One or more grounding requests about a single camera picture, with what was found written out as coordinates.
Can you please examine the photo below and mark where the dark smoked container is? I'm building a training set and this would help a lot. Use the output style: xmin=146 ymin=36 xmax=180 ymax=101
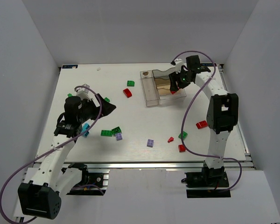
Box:
xmin=152 ymin=67 xmax=175 ymax=80

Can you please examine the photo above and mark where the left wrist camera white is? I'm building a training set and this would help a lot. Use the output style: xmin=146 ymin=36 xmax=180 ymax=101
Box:
xmin=75 ymin=84 xmax=91 ymax=100

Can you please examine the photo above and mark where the blue label left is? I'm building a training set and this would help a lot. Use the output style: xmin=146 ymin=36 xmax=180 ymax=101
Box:
xmin=62 ymin=64 xmax=78 ymax=69

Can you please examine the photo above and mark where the purple cable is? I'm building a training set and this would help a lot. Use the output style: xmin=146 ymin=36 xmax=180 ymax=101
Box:
xmin=171 ymin=50 xmax=243 ymax=194
xmin=0 ymin=85 xmax=103 ymax=224

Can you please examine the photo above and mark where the purple lego left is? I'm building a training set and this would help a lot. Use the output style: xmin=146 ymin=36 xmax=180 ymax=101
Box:
xmin=115 ymin=133 xmax=123 ymax=141

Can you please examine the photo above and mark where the clear front container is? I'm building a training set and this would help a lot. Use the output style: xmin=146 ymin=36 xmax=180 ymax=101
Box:
xmin=158 ymin=88 xmax=187 ymax=104

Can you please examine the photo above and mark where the red sloped lego brick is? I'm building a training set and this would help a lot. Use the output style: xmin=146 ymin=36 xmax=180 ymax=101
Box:
xmin=123 ymin=88 xmax=132 ymax=98

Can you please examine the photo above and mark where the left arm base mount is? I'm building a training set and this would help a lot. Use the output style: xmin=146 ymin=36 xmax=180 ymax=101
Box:
xmin=61 ymin=163 xmax=106 ymax=196

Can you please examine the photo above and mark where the green flat lego plate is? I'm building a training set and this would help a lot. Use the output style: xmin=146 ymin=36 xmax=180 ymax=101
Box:
xmin=100 ymin=130 xmax=113 ymax=137

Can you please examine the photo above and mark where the green curved lego brick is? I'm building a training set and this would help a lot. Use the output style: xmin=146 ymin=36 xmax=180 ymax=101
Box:
xmin=126 ymin=80 xmax=135 ymax=87

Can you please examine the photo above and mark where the purple lego centre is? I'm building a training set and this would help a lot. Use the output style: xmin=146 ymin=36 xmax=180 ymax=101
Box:
xmin=147 ymin=139 xmax=154 ymax=147

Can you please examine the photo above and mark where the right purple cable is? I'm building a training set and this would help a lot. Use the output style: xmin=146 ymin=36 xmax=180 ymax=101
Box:
xmin=171 ymin=50 xmax=243 ymax=194

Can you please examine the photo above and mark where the blue label right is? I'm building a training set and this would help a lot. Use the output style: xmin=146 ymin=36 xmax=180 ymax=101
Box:
xmin=200 ymin=63 xmax=217 ymax=67

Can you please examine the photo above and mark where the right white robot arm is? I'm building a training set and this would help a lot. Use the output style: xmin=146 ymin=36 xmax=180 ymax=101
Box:
xmin=169 ymin=69 xmax=238 ymax=170

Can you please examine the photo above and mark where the clear long narrow container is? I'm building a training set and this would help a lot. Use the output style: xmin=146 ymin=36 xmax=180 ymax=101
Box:
xmin=140 ymin=70 xmax=160 ymax=107

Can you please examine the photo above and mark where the blue label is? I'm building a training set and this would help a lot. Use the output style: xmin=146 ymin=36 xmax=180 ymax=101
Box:
xmin=62 ymin=64 xmax=78 ymax=69
xmin=200 ymin=63 xmax=217 ymax=67

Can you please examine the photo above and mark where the cyan lego brick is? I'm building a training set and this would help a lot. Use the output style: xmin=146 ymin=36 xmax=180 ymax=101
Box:
xmin=82 ymin=123 xmax=90 ymax=138

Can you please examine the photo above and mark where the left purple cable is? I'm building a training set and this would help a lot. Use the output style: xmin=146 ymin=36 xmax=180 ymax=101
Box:
xmin=0 ymin=85 xmax=103 ymax=224

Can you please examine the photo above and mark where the purple lego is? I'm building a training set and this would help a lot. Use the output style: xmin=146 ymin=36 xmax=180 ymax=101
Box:
xmin=115 ymin=133 xmax=123 ymax=141
xmin=147 ymin=139 xmax=154 ymax=147

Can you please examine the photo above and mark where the green square lego right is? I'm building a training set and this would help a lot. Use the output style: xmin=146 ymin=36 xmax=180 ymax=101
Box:
xmin=178 ymin=131 xmax=188 ymax=139

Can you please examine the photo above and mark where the red square lego brick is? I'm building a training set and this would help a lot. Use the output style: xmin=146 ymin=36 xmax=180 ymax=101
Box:
xmin=178 ymin=145 xmax=186 ymax=153

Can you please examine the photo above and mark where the dark green lego brick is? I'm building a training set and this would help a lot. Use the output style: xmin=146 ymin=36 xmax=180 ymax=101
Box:
xmin=112 ymin=126 xmax=122 ymax=135

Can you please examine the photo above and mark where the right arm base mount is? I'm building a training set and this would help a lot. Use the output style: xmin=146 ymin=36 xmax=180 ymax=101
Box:
xmin=181 ymin=172 xmax=231 ymax=199

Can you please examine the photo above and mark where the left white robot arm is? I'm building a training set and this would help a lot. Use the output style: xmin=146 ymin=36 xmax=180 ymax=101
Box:
xmin=18 ymin=95 xmax=116 ymax=219

